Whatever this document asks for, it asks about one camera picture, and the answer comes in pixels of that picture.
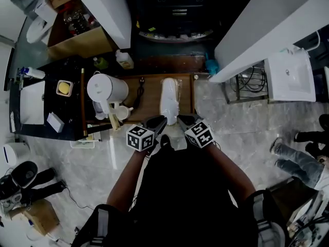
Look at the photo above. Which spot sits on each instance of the green squat bottle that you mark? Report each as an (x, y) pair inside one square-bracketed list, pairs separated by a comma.
[(100, 63)]

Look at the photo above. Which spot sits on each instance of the beige dish with yellow soap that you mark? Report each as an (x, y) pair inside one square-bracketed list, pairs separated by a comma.
[(64, 87)]

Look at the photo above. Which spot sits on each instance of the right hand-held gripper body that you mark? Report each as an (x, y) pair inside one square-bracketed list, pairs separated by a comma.
[(200, 135)]

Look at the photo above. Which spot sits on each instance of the white storage basket with cups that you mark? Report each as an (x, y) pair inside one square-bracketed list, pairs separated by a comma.
[(82, 144)]

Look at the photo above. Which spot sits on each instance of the white paper sheet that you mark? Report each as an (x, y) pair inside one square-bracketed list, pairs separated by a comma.
[(32, 102)]

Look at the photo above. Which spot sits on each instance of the white curved faucet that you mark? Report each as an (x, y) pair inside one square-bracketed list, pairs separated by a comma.
[(318, 41)]

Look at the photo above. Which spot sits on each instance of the person's black clothing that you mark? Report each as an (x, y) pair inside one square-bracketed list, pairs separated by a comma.
[(185, 194)]

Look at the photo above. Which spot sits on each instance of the white pump bottle blue nozzle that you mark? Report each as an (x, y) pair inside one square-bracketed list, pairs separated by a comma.
[(36, 72)]

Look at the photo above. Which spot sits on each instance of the person's right forearm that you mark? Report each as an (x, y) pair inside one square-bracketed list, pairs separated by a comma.
[(228, 174)]

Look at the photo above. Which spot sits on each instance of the white mug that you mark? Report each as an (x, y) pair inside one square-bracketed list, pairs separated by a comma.
[(123, 113)]

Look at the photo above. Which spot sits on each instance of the closed cardboard box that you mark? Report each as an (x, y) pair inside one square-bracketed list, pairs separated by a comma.
[(41, 217)]

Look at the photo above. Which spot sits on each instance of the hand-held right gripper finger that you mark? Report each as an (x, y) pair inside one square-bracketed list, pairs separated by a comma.
[(194, 119), (183, 124)]

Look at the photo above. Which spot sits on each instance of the person's left shoe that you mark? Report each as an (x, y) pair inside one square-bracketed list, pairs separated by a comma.
[(165, 143)]

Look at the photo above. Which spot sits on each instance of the dark brown wooden box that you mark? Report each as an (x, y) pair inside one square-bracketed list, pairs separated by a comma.
[(290, 197)]

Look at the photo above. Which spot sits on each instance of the white flat card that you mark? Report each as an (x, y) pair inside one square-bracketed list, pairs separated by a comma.
[(13, 122)]

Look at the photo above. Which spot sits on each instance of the large open cardboard box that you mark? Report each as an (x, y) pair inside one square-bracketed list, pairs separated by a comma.
[(84, 45)]

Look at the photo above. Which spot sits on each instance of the white electric kettle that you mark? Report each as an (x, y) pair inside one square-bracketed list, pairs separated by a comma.
[(108, 89)]

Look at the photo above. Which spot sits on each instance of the black counter table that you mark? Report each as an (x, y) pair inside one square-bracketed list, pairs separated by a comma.
[(69, 107)]

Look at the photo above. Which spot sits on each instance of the person's left forearm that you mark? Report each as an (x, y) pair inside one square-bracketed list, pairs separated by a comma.
[(126, 181)]

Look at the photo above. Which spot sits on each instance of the wooden serving cart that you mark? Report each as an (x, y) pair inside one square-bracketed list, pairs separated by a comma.
[(149, 91)]

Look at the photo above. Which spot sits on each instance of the beige paper packet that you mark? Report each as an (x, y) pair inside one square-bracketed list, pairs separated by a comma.
[(115, 123)]

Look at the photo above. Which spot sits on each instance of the clear jar with red lid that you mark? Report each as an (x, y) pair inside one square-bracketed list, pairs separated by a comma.
[(93, 22), (74, 20)]

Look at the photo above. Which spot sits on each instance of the small white rounded container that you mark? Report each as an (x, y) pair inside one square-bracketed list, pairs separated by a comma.
[(99, 113)]

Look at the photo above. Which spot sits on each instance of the small white box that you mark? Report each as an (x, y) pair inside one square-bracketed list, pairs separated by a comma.
[(55, 122)]

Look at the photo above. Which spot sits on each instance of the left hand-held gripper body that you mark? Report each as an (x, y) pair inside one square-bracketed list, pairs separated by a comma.
[(138, 139)]

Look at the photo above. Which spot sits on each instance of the white square washbasin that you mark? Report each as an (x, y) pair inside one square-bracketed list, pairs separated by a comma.
[(290, 81)]

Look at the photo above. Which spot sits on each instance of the white trash can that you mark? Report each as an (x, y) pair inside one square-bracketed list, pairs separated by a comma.
[(16, 154)]

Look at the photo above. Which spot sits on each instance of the white toilet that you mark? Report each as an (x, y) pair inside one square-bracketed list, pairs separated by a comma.
[(38, 31)]

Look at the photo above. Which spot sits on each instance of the white jug yellow label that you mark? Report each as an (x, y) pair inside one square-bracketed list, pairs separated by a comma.
[(124, 60)]

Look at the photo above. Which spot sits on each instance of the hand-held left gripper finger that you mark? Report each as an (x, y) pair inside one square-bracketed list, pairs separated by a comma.
[(160, 127), (153, 121)]

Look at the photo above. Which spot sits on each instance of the teal rubber glove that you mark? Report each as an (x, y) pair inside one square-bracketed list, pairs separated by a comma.
[(212, 66)]

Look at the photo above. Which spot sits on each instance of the white oblong package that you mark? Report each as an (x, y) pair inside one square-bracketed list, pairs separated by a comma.
[(169, 99)]

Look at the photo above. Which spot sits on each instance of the brown pole with brass ends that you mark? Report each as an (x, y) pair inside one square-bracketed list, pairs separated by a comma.
[(82, 102)]

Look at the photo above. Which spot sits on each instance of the black round bin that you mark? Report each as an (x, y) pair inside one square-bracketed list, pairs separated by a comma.
[(24, 175)]

